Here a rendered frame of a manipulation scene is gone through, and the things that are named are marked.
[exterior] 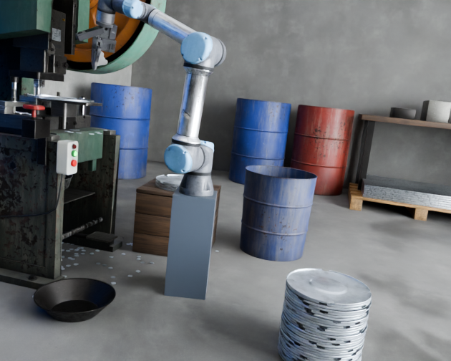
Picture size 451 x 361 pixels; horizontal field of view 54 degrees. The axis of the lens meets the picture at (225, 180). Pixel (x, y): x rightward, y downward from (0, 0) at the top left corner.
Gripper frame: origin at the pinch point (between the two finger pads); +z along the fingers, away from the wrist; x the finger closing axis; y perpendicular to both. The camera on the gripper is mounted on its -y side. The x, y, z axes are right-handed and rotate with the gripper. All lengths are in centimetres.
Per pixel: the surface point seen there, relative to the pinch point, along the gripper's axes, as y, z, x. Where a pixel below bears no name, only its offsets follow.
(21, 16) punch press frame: -28.0, -13.9, 12.0
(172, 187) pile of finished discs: 48, 56, -12
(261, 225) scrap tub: 92, 65, -40
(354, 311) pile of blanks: 52, 28, -133
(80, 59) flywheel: 6.8, 10.2, 45.6
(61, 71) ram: -9.6, 8.1, 14.6
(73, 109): -4.5, 22.8, 5.2
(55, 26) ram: -12.4, -9.6, 22.2
